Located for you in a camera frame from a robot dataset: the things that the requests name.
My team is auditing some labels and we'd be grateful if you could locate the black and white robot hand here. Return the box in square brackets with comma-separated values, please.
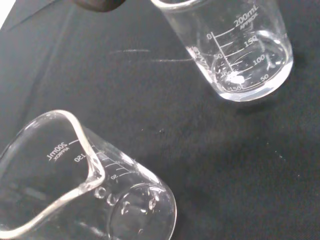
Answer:
[71, 0, 126, 13]

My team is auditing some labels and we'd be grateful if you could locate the black bench cloth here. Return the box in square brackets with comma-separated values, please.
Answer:
[0, 0, 320, 240]

